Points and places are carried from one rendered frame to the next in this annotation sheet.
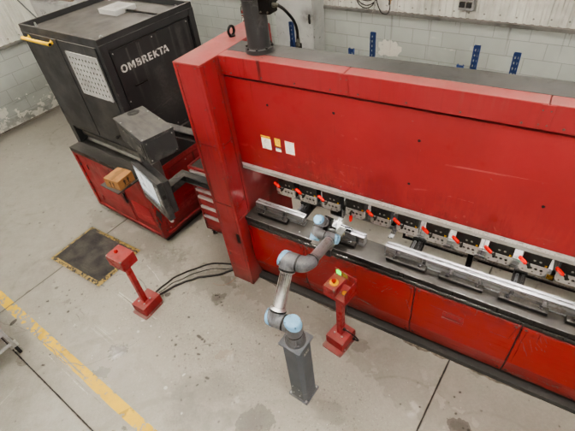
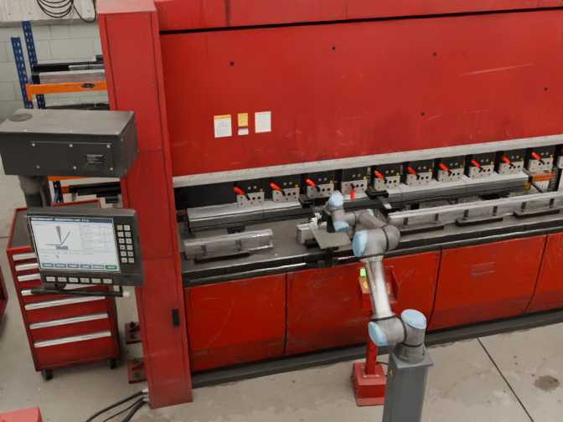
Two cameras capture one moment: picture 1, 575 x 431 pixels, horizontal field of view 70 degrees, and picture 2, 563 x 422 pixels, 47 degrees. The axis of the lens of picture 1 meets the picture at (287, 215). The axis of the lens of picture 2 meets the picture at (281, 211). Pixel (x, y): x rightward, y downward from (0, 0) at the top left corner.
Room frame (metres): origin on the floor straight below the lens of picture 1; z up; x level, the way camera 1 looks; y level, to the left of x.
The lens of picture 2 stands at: (0.53, 2.32, 2.92)
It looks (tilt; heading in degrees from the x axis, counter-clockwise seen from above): 29 degrees down; 309
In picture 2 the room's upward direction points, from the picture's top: straight up
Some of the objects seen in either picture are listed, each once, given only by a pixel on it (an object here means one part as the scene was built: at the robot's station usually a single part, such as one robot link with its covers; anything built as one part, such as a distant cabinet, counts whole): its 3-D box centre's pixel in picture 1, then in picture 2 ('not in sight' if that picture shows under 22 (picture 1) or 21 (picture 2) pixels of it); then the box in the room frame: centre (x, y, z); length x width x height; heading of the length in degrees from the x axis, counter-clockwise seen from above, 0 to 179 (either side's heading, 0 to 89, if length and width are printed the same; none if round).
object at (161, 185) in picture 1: (157, 187); (90, 244); (2.66, 0.99, 1.42); 0.45 x 0.12 x 0.36; 35
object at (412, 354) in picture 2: (294, 335); (410, 345); (1.56, 0.06, 0.82); 0.15 x 0.15 x 0.10
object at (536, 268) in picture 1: (535, 260); (538, 156); (1.58, -1.49, 1.26); 0.15 x 0.09 x 0.17; 53
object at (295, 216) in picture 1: (281, 211); (229, 244); (2.74, 0.05, 0.92); 0.50 x 0.06 x 0.10; 53
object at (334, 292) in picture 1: (340, 286); (377, 288); (1.97, -0.32, 0.75); 0.20 x 0.16 x 0.18; 43
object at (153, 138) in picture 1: (159, 169); (81, 212); (2.75, 0.95, 1.53); 0.51 x 0.25 x 0.85; 35
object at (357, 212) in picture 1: (357, 206); (352, 177); (2.31, -0.53, 1.26); 0.15 x 0.09 x 0.17; 53
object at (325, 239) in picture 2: (328, 236); (329, 234); (2.29, -0.30, 1.00); 0.26 x 0.18 x 0.01; 143
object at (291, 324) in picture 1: (292, 325); (411, 326); (1.56, 0.07, 0.94); 0.13 x 0.12 x 0.14; 55
